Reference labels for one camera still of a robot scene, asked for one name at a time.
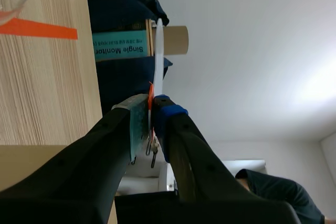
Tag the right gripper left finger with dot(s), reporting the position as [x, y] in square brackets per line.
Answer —
[86, 161]

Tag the brown cardboard tube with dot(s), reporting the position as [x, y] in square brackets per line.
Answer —
[176, 40]

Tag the teal printed box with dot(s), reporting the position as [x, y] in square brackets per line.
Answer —
[118, 45]

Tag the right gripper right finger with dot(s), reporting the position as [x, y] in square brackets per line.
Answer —
[199, 176]

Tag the person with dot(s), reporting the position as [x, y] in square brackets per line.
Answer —
[288, 195]

